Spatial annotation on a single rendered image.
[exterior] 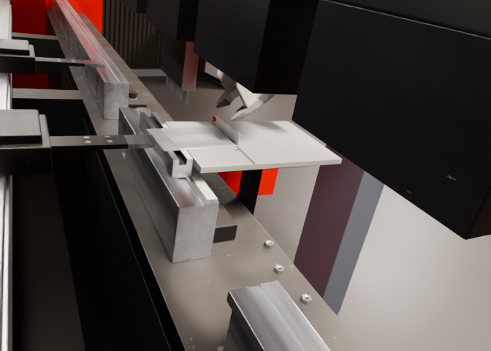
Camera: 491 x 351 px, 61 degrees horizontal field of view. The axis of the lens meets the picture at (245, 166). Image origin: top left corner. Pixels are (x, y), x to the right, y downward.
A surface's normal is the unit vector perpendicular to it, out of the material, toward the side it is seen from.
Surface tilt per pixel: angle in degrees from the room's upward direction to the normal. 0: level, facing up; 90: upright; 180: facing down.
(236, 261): 0
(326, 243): 90
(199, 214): 90
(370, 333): 0
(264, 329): 0
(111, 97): 90
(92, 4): 90
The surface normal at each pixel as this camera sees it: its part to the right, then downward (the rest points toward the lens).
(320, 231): -0.75, 0.16
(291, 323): 0.17, -0.89
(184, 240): 0.44, 0.45
